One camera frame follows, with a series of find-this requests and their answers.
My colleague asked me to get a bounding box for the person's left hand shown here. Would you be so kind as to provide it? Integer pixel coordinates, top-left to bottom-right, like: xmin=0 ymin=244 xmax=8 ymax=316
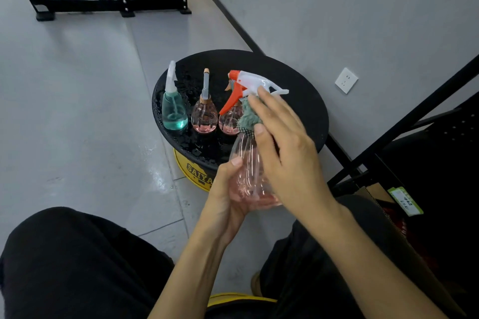
xmin=196 ymin=157 xmax=281 ymax=247

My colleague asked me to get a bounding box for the person's right hand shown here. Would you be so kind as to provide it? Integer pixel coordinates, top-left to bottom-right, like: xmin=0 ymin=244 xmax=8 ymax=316
xmin=247 ymin=86 xmax=343 ymax=224

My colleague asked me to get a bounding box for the green cleaning cloth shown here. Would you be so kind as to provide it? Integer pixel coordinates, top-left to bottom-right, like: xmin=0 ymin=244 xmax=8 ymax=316
xmin=237 ymin=97 xmax=262 ymax=135

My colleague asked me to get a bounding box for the pink spray bottle grey nozzle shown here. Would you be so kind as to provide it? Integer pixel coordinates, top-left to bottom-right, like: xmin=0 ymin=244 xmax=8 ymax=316
xmin=218 ymin=81 xmax=244 ymax=136
xmin=191 ymin=68 xmax=219 ymax=134

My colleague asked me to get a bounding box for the pink bottle orange white nozzle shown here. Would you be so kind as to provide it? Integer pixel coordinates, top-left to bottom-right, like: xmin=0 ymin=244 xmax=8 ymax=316
xmin=219 ymin=69 xmax=290 ymax=211

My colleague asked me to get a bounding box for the green spray bottle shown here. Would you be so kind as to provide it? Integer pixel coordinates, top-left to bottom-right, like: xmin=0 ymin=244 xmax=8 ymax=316
xmin=161 ymin=60 xmax=189 ymax=132

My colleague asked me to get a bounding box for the black metal rack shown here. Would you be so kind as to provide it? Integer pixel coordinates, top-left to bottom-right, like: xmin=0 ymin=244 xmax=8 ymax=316
xmin=327 ymin=55 xmax=479 ymax=316

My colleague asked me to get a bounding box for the person's right forearm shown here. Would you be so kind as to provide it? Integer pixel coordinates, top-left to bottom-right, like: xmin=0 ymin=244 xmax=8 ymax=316
xmin=310 ymin=202 xmax=448 ymax=319

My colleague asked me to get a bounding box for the person's left forearm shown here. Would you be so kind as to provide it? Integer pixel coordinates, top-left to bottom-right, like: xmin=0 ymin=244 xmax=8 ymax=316
xmin=148 ymin=225 xmax=229 ymax=319

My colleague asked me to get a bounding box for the person's light shoe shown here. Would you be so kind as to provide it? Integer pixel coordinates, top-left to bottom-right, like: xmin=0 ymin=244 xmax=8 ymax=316
xmin=250 ymin=272 xmax=263 ymax=297

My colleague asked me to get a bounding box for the yellow barrel base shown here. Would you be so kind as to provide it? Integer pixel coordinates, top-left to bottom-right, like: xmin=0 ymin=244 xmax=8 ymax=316
xmin=174 ymin=149 xmax=214 ymax=193

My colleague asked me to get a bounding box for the round black table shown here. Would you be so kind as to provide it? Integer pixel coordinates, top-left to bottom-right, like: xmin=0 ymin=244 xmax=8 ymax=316
xmin=151 ymin=49 xmax=330 ymax=172

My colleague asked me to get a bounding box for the yellow round stool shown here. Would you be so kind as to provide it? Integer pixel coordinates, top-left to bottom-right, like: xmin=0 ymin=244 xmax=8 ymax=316
xmin=207 ymin=292 xmax=277 ymax=308

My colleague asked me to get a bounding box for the green white label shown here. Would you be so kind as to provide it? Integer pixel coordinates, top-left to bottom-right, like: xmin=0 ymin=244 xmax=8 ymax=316
xmin=387 ymin=186 xmax=424 ymax=217

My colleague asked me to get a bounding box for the white wall socket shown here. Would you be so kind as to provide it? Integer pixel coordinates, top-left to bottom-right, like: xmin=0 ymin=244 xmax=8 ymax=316
xmin=334 ymin=67 xmax=359 ymax=95

